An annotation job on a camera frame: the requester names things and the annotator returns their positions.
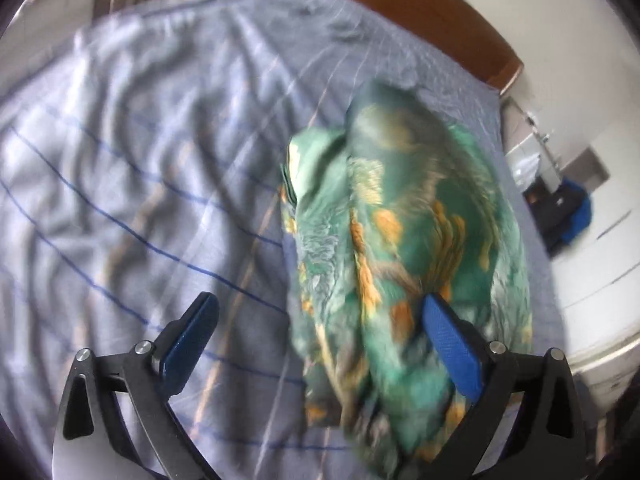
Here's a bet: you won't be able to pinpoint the green patterned silk jacket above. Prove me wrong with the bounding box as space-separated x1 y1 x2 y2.
280 81 533 479

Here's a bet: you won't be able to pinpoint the black and blue hung clothes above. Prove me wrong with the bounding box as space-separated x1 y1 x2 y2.
524 178 592 257

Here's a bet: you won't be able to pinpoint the white wardrobe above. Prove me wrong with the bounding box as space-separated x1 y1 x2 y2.
552 128 639 411

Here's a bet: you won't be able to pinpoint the grey white side desk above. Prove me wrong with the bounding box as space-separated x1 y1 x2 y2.
500 96 562 193

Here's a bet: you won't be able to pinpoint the blue checked bed duvet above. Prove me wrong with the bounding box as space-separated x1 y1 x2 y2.
1 0 565 479

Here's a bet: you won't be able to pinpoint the brown wooden headboard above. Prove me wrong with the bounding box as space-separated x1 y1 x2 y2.
354 0 524 94

